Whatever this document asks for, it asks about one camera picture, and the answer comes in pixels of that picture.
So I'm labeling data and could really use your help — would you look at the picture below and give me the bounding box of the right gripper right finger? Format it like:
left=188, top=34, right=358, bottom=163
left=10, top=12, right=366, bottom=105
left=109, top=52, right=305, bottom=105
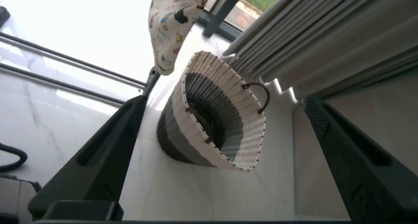
left=303, top=97, right=418, bottom=223

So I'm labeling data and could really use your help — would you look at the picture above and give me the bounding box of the black clothes rack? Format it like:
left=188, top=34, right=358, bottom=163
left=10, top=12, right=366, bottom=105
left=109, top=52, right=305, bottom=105
left=0, top=5, right=161, bottom=108

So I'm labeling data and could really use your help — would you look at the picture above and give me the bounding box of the white laundry basket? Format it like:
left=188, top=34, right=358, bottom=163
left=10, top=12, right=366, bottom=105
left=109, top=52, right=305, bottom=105
left=155, top=50, right=272, bottom=172

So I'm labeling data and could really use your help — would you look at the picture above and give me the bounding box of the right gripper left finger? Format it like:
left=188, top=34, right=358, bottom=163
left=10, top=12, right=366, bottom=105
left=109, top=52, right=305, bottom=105
left=27, top=95, right=148, bottom=222

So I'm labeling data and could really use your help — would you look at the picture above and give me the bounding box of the cream printed garment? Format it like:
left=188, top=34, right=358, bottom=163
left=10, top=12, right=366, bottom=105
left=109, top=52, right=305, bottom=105
left=148, top=0, right=213, bottom=76

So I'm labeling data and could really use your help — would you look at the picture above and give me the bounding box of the black cable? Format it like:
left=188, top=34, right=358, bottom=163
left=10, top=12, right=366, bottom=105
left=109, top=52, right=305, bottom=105
left=0, top=142, right=29, bottom=173

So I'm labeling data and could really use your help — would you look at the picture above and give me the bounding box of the beige curtain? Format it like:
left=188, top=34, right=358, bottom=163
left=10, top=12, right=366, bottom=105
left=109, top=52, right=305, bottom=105
left=221, top=0, right=418, bottom=101

